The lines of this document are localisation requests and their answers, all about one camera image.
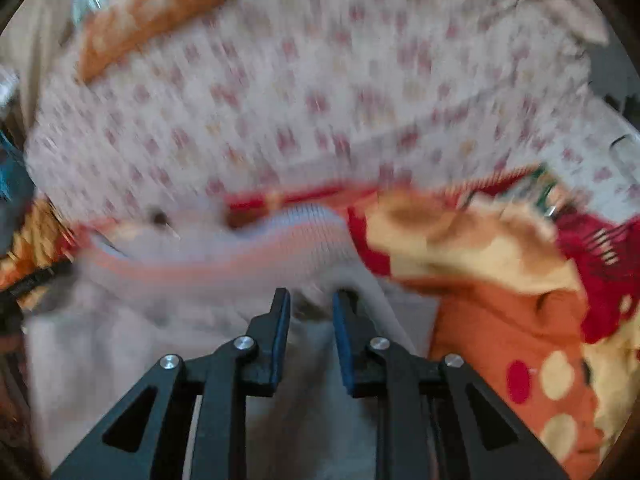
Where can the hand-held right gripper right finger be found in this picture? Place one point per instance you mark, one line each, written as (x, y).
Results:
(345, 345)

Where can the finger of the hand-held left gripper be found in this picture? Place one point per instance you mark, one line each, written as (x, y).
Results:
(27, 287)

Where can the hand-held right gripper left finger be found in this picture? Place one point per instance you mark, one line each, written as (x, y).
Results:
(280, 340)

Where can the beige zip jacket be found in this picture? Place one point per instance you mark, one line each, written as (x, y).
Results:
(310, 350)

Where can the teal cloth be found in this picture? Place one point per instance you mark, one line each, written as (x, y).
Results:
(15, 170)

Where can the orange red yellow blanket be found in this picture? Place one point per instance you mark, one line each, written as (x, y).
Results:
(490, 320)

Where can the beige curtain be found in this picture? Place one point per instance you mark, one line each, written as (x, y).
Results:
(35, 60)

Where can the floral quilt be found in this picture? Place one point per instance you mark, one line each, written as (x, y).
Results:
(300, 85)

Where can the beige cloth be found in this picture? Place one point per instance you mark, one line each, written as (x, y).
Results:
(565, 5)

